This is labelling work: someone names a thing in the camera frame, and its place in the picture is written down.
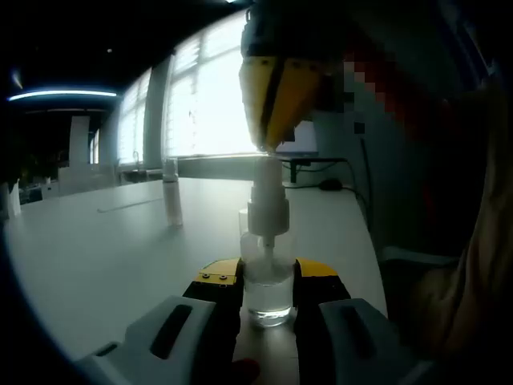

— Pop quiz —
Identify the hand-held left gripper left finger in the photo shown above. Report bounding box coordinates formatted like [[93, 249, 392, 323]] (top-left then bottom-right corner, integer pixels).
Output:
[[74, 257, 244, 385]]

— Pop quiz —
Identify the white pump bottle red label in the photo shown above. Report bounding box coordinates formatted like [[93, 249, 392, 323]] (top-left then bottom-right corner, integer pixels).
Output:
[[162, 157, 184, 228]]

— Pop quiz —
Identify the bundle of black cables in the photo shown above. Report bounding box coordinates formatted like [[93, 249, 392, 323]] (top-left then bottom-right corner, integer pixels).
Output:
[[344, 138, 374, 209]]

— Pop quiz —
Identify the white chair part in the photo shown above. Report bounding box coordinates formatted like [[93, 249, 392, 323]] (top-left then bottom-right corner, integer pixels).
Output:
[[380, 244, 462, 270]]

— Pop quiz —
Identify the black laptop stand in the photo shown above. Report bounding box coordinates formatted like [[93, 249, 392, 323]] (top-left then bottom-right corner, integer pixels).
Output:
[[280, 156, 349, 184]]

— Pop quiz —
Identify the white pillar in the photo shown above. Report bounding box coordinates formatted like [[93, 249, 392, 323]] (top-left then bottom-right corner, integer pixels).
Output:
[[68, 115, 91, 165]]

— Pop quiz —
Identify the open laptop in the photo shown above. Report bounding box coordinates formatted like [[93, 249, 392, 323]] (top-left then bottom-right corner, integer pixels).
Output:
[[276, 120, 321, 158]]

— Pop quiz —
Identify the person's beige shirt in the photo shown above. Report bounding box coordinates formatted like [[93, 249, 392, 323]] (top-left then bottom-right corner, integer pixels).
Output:
[[408, 79, 513, 362]]

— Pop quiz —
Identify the wide clear bottle cover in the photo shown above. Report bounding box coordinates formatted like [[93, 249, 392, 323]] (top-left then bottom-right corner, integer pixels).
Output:
[[163, 157, 180, 184]]

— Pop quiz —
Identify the clear pump bottle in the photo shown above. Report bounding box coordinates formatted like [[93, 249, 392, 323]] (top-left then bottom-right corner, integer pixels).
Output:
[[238, 156, 297, 328]]

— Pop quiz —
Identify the curved ceiling light strip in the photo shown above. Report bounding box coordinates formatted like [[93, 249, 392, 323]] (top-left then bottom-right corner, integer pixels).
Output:
[[7, 90, 118, 102]]

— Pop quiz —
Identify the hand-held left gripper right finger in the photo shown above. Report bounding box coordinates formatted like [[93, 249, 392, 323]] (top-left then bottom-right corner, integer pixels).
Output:
[[293, 257, 438, 385]]

